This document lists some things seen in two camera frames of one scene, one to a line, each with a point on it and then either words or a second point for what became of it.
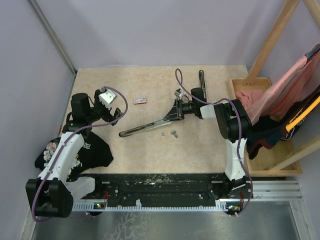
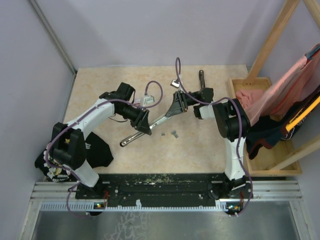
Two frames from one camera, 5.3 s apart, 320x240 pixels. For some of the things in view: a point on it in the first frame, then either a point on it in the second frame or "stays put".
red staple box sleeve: x=140 y=100 stays put
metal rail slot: x=202 y=77 stays put
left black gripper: x=108 y=117 → x=141 y=122
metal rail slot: x=167 y=119 → x=140 y=133
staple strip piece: x=174 y=132 stays put
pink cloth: x=301 y=81 stays put
